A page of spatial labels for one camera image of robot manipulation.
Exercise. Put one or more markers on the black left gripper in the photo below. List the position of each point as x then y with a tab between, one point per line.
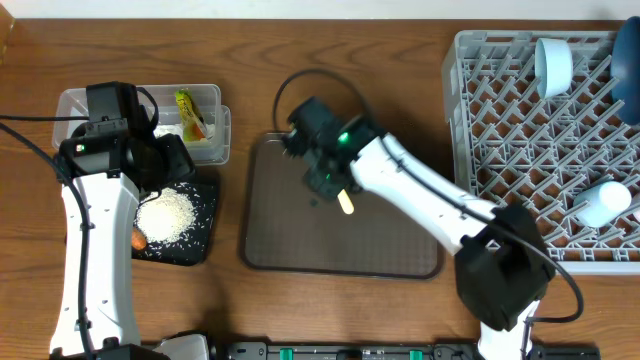
179	164

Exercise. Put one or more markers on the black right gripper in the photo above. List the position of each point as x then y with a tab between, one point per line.
321	174

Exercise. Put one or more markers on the cream plastic spoon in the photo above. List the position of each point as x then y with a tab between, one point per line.
345	202

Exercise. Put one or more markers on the white napkin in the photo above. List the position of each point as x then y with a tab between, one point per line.
177	129

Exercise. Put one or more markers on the green snack wrapper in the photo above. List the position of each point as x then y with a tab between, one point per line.
193	124

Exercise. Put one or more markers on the rice grains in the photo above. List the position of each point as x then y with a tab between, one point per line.
167	217

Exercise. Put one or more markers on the orange carrot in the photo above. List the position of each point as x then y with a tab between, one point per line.
138	240

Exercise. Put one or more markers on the light blue bowl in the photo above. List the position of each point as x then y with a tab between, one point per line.
553	67

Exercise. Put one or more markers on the small blue cup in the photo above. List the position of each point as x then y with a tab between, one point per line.
602	203

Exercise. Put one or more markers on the dark blue plate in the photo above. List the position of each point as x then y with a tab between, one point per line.
625	68

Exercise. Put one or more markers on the pink white cup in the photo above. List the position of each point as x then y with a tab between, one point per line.
635	207

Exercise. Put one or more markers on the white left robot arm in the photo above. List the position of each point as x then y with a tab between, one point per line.
96	318

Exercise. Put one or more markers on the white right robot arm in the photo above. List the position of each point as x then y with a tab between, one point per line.
501	269

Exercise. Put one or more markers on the black waste tray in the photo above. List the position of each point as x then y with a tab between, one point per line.
200	240

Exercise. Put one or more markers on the grey dishwasher rack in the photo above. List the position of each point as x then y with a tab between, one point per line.
509	145

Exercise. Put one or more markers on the clear plastic bin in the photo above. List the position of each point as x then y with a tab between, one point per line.
215	151

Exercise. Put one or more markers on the brown serving tray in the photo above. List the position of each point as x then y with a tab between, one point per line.
290	228

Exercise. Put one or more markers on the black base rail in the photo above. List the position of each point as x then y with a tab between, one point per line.
264	351

